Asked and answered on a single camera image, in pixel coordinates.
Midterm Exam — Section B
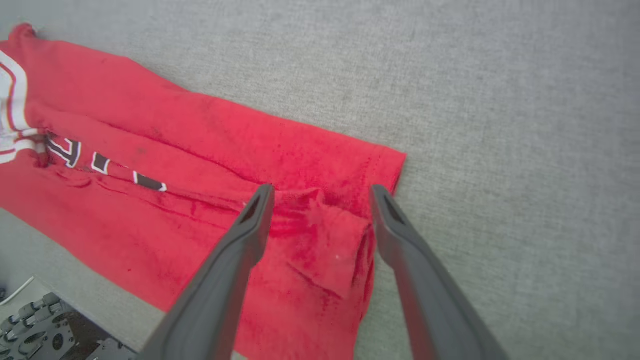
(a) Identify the red and white jersey shirt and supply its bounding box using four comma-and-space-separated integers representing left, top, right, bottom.
0, 22, 407, 360

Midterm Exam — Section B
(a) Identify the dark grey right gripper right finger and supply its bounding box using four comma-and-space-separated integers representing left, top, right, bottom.
369, 184, 511, 360

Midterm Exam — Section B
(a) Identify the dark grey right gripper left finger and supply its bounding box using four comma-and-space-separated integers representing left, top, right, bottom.
135, 183, 276, 360

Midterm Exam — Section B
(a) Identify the grey robot wheeled base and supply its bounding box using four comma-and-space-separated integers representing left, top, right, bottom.
0, 276, 139, 360

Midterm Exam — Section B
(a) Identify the grey roller omni wheel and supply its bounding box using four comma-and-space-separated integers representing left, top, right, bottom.
0, 292, 77, 360

